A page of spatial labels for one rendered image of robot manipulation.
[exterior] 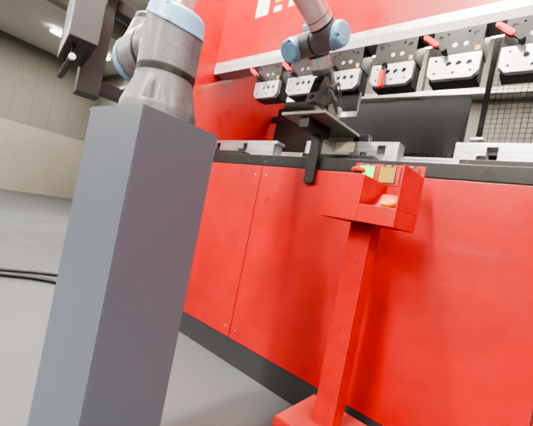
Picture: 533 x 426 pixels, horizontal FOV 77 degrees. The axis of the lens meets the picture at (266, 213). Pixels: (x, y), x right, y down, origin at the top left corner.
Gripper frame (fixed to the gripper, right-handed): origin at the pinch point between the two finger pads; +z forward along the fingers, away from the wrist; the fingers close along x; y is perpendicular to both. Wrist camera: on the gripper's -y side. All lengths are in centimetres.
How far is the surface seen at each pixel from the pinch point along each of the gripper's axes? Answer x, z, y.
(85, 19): 100, -61, -22
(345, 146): -5.9, 8.9, 0.0
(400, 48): -20.5, -18.7, 22.4
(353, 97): -3.8, -5.1, 14.9
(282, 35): 38, -31, 34
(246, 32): 63, -36, 38
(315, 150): -2.2, 3.9, -13.9
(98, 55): 138, -47, -6
